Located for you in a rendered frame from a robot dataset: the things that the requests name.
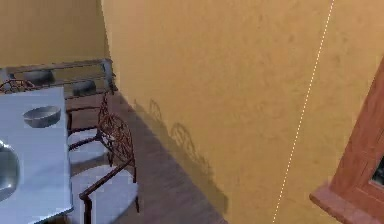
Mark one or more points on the dark grey pot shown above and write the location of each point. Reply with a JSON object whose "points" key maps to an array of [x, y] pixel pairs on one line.
{"points": [[39, 77], [84, 88]]}

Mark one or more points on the pale blue table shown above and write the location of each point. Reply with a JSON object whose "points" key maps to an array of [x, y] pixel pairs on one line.
{"points": [[43, 160]]}

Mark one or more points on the large silver metal bowl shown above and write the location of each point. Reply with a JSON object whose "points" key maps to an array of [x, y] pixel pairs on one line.
{"points": [[6, 173]]}

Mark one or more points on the grey metal bowl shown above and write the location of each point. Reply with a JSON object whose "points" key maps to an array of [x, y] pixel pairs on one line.
{"points": [[42, 116]]}

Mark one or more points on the brown wooden window frame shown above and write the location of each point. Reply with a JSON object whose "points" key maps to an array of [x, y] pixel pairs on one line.
{"points": [[358, 166]]}

